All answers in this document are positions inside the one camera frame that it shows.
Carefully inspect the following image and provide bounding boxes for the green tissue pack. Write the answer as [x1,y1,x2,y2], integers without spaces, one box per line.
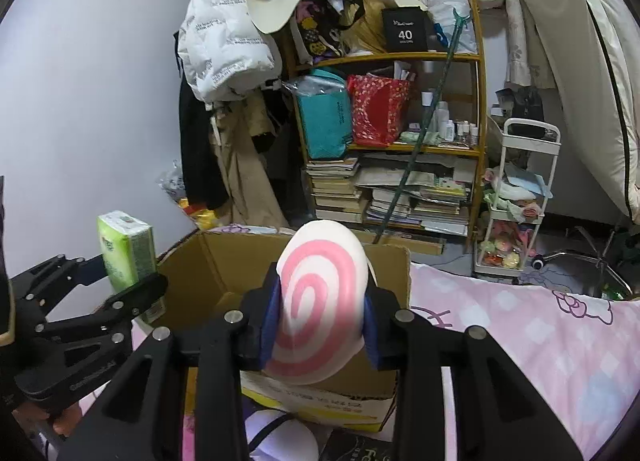
[96,211,156,292]

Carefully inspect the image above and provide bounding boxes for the purple haired plush doll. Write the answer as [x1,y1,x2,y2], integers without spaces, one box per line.
[244,409,320,461]

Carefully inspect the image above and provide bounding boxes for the pink white swirl plush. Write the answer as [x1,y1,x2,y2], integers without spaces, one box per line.
[264,221,370,385]

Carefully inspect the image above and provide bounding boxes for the cardboard box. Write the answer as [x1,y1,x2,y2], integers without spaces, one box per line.
[153,233,396,433]

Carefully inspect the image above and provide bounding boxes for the pink Hello Kitty bedsheet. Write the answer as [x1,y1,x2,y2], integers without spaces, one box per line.
[49,223,640,461]

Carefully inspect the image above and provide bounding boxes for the snack bags on floor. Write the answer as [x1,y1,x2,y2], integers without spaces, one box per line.
[156,160,219,231]

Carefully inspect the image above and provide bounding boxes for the beige coat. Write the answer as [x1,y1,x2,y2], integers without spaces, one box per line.
[210,90,288,228]

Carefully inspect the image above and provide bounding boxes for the small black card box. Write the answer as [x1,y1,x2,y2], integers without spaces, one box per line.
[319,429,393,461]

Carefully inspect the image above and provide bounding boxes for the stack of books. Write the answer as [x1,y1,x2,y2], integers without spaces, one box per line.
[305,156,369,224]

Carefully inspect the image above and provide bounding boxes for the white puffer jacket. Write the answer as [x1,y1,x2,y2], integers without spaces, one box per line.
[177,0,282,105]

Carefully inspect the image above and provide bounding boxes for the teal bag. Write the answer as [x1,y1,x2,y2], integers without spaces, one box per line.
[284,69,352,160]

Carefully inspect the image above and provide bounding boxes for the white rolling cart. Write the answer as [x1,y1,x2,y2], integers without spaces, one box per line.
[473,118,562,280]

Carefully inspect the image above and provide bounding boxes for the wooden bookshelf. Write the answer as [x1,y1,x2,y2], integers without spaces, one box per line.
[276,0,487,247]

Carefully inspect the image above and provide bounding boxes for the red patterned gift bag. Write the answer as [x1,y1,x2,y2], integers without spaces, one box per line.
[347,74,411,147]

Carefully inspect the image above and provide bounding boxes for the black box with 40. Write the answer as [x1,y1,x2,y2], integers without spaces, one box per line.
[382,7,428,53]

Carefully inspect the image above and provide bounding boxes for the green pole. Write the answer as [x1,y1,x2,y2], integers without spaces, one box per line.
[372,8,470,244]

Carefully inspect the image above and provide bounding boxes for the cream mattress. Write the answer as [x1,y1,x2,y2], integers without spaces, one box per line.
[524,0,639,222]

